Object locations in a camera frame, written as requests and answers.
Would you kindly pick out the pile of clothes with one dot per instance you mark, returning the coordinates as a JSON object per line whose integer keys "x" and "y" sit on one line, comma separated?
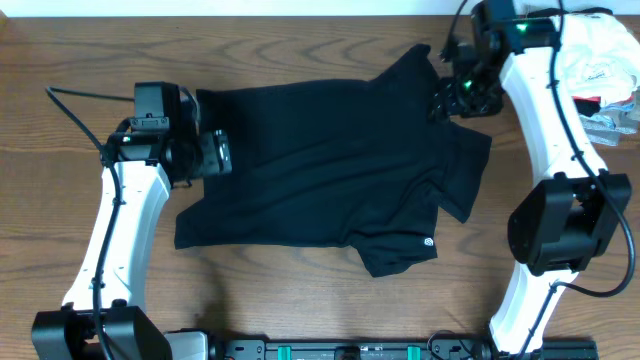
{"x": 599, "y": 64}

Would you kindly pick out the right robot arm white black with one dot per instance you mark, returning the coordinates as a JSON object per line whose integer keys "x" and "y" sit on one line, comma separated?
{"x": 543, "y": 65}

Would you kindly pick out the black t-shirt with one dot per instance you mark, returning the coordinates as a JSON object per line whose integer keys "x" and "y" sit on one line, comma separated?
{"x": 338, "y": 163}

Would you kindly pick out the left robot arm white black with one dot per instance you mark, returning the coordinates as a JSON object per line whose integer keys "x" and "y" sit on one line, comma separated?
{"x": 103, "y": 314}

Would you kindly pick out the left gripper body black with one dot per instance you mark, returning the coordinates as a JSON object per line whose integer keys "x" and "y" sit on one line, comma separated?
{"x": 203, "y": 158}

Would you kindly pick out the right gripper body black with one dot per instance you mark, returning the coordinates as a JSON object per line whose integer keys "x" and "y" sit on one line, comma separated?
{"x": 476, "y": 94}

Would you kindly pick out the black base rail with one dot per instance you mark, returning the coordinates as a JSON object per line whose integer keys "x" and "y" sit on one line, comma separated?
{"x": 440, "y": 347}

